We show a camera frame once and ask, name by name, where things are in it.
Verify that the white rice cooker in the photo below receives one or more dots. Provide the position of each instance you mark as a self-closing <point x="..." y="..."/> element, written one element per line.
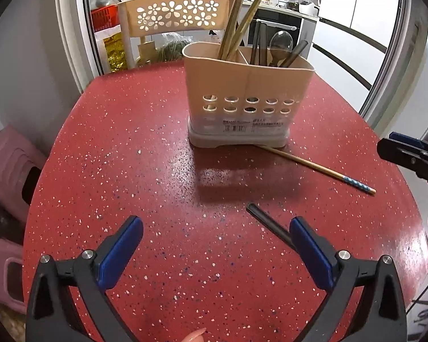
<point x="308" y="8"/>

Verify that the metal spoon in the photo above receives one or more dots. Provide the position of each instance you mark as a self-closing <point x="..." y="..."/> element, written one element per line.
<point x="281" y="45"/>

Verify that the beige plastic utensil holder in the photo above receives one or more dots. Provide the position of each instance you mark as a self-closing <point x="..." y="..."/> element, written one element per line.
<point x="234" y="102"/>

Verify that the yellow oil bottle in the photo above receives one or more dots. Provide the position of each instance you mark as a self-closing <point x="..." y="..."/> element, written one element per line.
<point x="115" y="53"/>

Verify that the bamboo chopstick in holder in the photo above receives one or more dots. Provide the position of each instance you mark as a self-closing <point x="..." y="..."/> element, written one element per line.
<point x="240" y="31"/>

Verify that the chopstick with blue striped tip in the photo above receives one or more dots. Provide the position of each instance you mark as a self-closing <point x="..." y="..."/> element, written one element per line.
<point x="319" y="168"/>

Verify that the beige flower cutout chair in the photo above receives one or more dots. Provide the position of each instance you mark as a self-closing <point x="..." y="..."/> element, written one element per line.
<point x="142" y="18"/>

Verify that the bamboo chopstick on table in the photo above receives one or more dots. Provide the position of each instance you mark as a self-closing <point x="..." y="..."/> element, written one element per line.
<point x="237" y="18"/>

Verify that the green vegetables in bag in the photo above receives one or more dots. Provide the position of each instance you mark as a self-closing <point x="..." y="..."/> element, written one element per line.
<point x="172" y="51"/>

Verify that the pink plastic stool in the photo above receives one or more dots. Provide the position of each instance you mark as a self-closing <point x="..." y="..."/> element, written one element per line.
<point x="21" y="164"/>

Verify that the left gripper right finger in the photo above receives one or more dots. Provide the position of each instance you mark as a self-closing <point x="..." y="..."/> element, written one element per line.
<point x="380" y="314"/>

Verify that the left hand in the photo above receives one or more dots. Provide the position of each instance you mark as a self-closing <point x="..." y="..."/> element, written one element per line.
<point x="195" y="336"/>

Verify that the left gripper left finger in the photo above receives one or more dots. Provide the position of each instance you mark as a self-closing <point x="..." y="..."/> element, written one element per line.
<point x="51" y="311"/>

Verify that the brown wooden chopstick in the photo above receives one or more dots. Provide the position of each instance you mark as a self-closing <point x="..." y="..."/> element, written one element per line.
<point x="230" y="30"/>

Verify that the black chopstick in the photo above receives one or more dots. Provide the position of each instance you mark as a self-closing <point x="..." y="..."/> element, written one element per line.
<point x="269" y="223"/>

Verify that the steel bowl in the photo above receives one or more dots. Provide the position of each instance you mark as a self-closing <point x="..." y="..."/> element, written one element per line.
<point x="98" y="4"/>

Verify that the white refrigerator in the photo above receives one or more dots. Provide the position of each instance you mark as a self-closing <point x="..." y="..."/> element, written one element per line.
<point x="350" y="43"/>

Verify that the black built-in oven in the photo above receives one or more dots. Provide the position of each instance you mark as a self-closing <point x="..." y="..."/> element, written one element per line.
<point x="275" y="22"/>

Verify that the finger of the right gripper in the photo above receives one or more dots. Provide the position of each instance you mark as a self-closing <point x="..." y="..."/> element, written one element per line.
<point x="405" y="151"/>

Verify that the dark chopstick in holder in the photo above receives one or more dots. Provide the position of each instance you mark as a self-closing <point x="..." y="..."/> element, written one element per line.
<point x="294" y="54"/>

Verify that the red plastic basket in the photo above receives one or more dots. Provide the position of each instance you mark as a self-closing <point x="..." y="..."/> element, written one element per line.
<point x="105" y="18"/>

